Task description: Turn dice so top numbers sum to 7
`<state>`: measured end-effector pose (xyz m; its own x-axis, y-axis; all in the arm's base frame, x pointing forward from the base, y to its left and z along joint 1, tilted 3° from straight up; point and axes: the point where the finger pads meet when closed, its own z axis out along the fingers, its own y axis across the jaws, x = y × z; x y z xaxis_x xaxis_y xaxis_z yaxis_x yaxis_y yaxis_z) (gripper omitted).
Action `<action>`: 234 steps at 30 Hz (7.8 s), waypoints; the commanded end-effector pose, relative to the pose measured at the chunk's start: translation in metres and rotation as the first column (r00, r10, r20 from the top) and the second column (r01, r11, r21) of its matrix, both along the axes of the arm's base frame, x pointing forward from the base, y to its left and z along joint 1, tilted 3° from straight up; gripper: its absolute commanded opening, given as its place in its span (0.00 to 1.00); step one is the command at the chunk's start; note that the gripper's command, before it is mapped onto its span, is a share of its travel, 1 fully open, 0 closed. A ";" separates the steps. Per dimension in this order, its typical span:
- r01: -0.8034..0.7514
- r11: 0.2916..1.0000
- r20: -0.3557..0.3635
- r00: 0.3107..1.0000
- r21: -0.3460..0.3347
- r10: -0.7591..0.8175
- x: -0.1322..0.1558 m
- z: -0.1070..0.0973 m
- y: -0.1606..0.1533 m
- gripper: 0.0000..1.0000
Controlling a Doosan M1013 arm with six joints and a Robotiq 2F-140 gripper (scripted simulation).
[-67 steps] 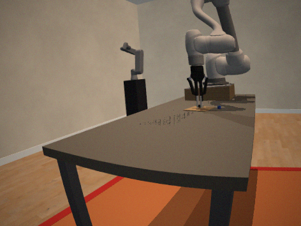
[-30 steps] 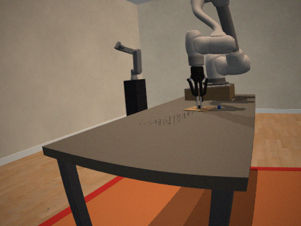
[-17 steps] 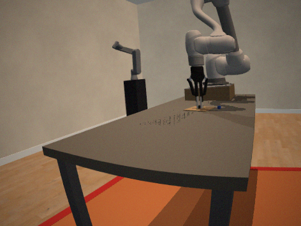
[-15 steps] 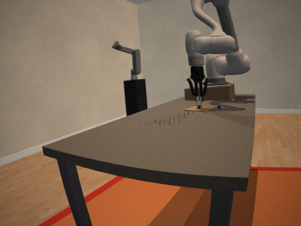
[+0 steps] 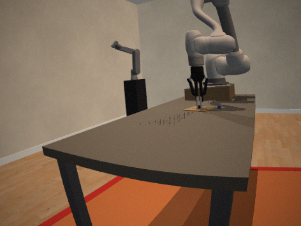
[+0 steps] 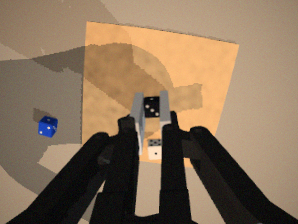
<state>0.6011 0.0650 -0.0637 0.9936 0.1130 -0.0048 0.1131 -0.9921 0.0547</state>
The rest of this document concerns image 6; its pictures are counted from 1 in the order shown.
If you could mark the blue die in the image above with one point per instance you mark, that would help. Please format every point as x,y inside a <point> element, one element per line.
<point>47,126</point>

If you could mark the black die with white pips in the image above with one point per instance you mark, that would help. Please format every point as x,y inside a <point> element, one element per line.
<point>151,107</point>

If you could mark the orange flat mat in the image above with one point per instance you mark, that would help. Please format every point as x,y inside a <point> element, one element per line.
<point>121,60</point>

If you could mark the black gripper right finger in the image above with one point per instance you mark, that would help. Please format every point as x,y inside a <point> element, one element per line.
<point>235,195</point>

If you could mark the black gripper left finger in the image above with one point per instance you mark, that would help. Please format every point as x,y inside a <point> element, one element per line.
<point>66,198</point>

